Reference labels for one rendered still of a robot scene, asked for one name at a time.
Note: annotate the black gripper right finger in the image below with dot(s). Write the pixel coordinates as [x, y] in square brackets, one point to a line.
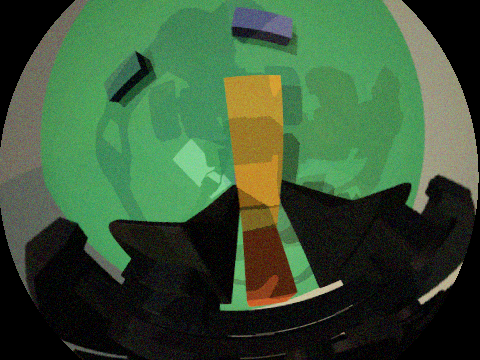
[331, 228]

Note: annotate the orange bar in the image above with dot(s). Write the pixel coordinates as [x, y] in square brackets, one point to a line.
[255, 110]

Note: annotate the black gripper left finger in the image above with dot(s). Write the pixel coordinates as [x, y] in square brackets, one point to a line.
[206, 242]

